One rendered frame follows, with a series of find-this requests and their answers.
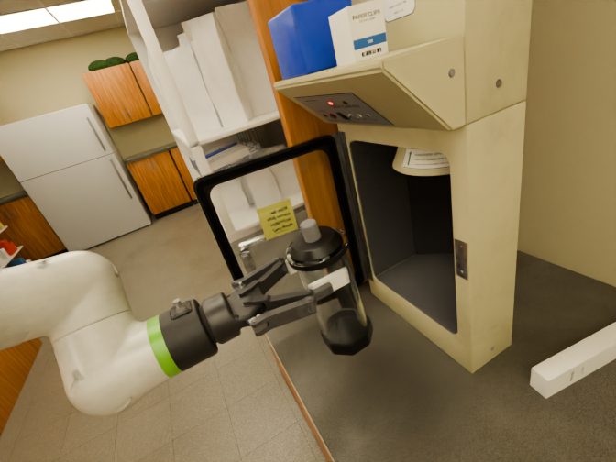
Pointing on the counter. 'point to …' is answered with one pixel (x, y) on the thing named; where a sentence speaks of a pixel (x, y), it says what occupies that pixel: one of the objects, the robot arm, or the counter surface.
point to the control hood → (397, 85)
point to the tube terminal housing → (471, 165)
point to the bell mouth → (421, 162)
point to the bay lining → (401, 207)
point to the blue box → (305, 37)
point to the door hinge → (354, 202)
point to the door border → (269, 166)
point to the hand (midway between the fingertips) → (321, 268)
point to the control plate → (319, 104)
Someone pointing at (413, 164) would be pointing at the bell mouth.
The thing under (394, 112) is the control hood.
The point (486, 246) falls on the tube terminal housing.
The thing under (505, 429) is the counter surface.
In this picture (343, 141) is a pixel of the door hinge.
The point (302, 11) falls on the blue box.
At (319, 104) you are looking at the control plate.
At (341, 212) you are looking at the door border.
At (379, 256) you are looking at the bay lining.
